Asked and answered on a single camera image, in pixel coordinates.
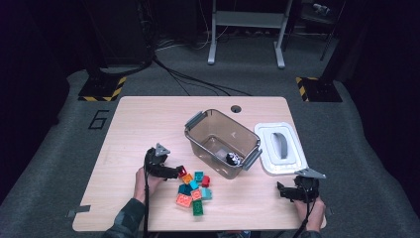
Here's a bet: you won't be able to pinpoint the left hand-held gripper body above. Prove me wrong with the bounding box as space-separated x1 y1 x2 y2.
144 142 171 179

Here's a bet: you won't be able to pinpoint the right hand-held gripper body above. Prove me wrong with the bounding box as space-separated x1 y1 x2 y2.
294 167 327 203

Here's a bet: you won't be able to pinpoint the dark teal building block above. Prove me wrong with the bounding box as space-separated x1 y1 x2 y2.
177 183 193 196

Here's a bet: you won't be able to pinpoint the large salmon building block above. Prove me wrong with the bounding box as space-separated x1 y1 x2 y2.
175 192 193 208

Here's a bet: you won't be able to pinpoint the green building block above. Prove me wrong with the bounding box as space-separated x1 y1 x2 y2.
192 199 205 217

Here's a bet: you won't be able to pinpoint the white lid with grey handle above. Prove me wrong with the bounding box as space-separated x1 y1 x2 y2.
254 122 309 177

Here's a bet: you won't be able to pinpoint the white and black toy car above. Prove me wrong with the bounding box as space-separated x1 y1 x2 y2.
225 152 243 167

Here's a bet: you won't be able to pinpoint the smoky transparent storage box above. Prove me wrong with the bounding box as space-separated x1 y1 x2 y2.
183 108 263 180

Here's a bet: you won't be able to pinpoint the person's left hand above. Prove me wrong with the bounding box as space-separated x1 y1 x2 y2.
133 167 163 204

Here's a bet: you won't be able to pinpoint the person's right hand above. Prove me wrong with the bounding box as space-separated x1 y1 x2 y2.
295 196 327 232

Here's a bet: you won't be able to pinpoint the grey tape strip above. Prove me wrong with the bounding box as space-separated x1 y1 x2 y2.
66 204 91 218

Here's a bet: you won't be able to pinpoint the black cabinet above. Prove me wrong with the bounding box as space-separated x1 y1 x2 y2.
80 0 155 68

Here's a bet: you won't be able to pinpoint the small grey device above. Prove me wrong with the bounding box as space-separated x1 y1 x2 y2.
311 2 332 17

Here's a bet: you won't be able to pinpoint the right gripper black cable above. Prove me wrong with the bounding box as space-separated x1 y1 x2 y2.
291 189 314 238

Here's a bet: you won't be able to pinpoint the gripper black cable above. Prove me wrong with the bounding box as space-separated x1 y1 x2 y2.
291 189 314 238
143 172 151 238

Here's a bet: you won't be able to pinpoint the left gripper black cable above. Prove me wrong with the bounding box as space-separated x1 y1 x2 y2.
143 172 151 238

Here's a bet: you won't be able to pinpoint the black floor cables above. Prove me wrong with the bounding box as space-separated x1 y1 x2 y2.
98 56 254 97

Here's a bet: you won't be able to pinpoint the black yellow-striped base plate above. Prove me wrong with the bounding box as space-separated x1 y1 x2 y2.
77 75 128 102
295 76 344 103

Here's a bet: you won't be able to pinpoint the white metal desk frame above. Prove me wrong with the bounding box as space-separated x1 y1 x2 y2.
207 0 294 69

